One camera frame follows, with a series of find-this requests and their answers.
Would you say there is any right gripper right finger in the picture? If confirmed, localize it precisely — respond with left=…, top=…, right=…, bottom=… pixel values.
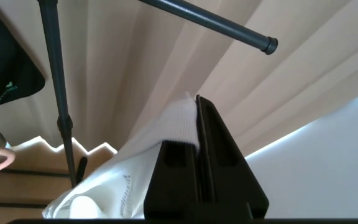
left=196, top=95, right=270, bottom=218

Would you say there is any beige curtain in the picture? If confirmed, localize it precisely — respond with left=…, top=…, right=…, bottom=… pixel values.
left=0, top=0, right=358, bottom=156

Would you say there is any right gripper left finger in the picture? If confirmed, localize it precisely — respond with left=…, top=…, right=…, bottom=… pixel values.
left=144, top=139, right=202, bottom=218

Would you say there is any black garment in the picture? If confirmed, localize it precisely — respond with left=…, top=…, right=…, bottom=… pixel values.
left=0, top=0, right=46, bottom=110

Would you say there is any white garment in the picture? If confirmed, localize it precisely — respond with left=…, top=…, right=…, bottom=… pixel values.
left=42, top=93, right=200, bottom=219

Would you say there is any black clothes rack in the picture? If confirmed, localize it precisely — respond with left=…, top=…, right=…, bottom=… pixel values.
left=0, top=0, right=278, bottom=209

